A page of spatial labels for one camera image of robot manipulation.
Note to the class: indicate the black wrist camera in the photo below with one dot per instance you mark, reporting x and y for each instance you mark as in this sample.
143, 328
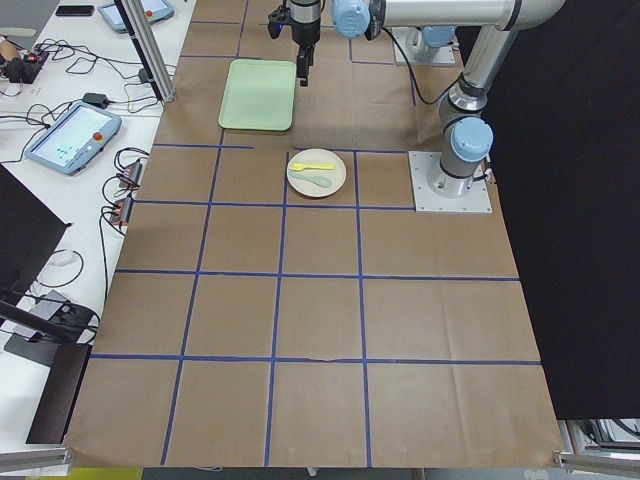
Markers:
277, 20

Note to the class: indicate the black power adapter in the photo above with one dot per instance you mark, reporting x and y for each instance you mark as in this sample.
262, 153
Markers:
96, 99

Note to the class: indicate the light green plastic tray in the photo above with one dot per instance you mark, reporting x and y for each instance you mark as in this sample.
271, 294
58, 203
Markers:
258, 95

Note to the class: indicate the yellow plastic fork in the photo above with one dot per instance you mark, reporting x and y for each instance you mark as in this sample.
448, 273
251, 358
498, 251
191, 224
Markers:
297, 167

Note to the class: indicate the near blue teach pendant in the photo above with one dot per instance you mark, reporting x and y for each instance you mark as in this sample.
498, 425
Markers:
73, 140

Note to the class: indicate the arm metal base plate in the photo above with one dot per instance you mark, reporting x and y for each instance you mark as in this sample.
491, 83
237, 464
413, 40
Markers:
400, 34
436, 192

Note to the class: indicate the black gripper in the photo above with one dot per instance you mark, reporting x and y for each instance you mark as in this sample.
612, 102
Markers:
305, 29

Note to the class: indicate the black smartphone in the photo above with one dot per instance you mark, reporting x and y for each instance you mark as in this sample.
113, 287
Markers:
84, 10

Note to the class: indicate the cream round plate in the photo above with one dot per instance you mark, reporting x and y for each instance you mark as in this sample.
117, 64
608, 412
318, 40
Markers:
307, 190

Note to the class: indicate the orange black usb hub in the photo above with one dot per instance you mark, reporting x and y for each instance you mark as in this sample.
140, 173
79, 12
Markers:
129, 177
122, 211

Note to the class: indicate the black monitor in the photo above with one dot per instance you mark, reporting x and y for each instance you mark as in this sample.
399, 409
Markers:
30, 233

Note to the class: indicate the aluminium frame post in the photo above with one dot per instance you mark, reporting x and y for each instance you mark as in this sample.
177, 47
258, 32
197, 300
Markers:
144, 42

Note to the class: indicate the pale green plastic spoon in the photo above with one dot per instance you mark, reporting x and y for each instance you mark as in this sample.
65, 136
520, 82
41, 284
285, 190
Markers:
320, 181

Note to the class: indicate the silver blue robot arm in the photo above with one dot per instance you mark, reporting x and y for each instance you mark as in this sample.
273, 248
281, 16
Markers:
360, 103
431, 44

